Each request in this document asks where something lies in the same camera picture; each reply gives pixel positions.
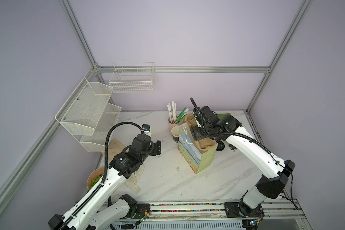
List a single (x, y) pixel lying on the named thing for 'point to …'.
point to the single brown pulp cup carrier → (203, 144)
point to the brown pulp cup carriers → (185, 119)
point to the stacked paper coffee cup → (175, 133)
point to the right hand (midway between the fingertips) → (196, 130)
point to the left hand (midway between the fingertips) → (151, 142)
